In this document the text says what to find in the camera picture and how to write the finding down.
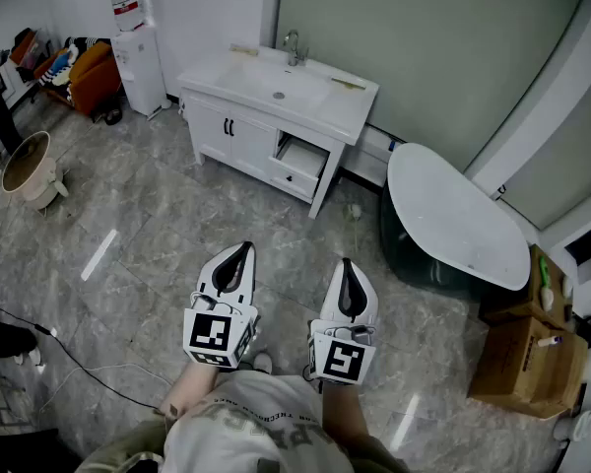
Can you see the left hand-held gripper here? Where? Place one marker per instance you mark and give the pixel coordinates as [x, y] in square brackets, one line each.
[212, 335]

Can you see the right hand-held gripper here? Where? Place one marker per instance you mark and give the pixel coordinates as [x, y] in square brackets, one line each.
[342, 358]

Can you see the beige bar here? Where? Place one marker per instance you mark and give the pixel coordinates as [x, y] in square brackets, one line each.
[243, 50]

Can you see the person's left forearm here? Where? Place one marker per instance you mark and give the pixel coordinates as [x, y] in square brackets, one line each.
[192, 387]

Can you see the person's right forearm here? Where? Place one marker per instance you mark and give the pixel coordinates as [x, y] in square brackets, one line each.
[342, 412]

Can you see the person's right white shoe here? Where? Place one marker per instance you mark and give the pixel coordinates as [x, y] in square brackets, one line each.
[263, 362]

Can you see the white bathtub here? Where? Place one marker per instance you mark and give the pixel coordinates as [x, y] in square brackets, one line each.
[453, 215]

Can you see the person's white and olive shirt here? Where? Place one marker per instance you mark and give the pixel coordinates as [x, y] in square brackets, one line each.
[256, 426]

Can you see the white vanity cabinet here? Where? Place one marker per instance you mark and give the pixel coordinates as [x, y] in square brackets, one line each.
[212, 131]

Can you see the small brown cardboard box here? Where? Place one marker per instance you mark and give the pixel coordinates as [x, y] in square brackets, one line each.
[514, 298]

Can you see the small blue object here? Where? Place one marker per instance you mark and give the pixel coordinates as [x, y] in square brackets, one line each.
[392, 146]

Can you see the wooden side box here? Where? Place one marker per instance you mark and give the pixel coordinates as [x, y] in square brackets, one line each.
[517, 367]

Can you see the white brush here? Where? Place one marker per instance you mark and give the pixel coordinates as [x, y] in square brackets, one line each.
[547, 298]

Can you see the green brush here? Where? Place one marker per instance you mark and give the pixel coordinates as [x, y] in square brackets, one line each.
[545, 270]

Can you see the black shoe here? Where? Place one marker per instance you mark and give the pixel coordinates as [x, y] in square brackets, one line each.
[113, 117]

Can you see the small bottle with purple cap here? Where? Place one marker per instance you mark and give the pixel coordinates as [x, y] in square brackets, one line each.
[549, 341]

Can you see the white water dispenser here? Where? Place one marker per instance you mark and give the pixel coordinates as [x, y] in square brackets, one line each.
[140, 72]

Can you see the round beige bucket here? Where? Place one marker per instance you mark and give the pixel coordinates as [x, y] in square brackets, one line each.
[27, 165]

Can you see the chrome faucet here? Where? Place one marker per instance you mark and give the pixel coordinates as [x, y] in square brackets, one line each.
[293, 49]

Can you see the orange armchair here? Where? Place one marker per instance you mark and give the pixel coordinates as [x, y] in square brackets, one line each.
[91, 79]

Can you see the water dispenser bottle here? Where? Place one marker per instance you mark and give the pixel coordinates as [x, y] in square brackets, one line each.
[127, 5]

